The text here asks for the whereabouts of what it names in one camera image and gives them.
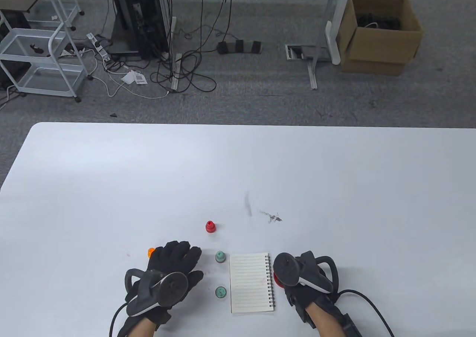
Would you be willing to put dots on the black power adapter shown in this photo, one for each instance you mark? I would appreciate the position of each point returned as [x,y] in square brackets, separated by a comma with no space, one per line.
[256,47]
[239,46]
[222,48]

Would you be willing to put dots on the red reward stamp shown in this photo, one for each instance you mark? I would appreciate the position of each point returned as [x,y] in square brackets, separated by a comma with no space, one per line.
[210,227]

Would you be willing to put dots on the white rolling cart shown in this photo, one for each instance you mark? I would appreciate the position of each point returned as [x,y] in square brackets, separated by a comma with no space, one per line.
[48,78]

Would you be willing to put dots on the white paper tag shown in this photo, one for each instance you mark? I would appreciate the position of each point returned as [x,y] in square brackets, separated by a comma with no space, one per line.
[128,78]

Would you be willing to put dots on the white power strip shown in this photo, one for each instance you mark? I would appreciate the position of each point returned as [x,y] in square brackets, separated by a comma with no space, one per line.
[97,45]

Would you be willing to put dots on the metal floor socket box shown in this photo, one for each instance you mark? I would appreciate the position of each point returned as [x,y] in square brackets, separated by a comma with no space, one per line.
[295,52]

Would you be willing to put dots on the small black clip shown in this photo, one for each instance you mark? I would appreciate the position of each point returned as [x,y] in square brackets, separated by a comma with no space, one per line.
[36,48]

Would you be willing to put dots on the metal desk leg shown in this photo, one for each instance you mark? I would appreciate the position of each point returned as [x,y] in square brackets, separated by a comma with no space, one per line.
[176,78]
[312,77]

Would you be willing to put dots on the white lined spiral notebook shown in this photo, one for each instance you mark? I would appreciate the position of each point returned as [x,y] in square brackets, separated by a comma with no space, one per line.
[249,283]

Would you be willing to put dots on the printed paper label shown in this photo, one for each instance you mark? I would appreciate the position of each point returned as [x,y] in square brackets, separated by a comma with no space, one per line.
[140,79]

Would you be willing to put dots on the white plastic panel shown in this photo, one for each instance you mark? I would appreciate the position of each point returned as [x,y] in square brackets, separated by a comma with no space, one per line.
[332,41]

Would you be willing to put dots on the green reward stamp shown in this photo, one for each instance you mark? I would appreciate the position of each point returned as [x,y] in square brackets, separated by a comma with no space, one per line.
[220,256]

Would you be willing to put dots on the red ink pad lid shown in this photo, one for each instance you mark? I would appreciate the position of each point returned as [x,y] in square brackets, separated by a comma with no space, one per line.
[278,284]

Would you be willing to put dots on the person's right hand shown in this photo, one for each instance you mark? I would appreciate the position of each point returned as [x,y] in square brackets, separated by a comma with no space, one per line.
[301,296]

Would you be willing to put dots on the black computer tower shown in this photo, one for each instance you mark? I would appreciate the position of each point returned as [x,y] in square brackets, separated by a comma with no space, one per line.
[145,13]

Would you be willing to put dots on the person's left forearm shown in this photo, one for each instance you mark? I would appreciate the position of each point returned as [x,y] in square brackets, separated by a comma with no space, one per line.
[143,329]

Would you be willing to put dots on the grey power strip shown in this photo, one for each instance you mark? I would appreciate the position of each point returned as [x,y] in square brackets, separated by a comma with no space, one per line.
[247,48]

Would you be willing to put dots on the brown cardboard box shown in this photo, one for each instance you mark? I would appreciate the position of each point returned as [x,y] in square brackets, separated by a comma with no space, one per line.
[383,52]

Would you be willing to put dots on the person's right forearm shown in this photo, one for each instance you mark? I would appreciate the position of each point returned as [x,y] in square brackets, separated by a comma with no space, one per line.
[327,324]

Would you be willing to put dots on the person's left hand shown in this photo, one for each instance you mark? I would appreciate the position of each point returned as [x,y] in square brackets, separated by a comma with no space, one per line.
[174,257]

